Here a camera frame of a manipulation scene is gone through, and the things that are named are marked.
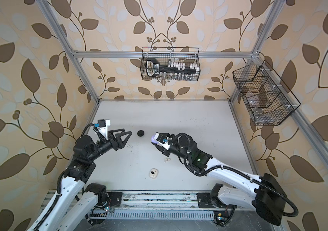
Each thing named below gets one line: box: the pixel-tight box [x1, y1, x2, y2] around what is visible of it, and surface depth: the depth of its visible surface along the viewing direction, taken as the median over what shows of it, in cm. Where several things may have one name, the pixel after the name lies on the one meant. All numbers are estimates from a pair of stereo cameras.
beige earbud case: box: [149, 168, 159, 180], surface depth 84 cm
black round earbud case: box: [137, 129, 145, 137], surface depth 101 cm
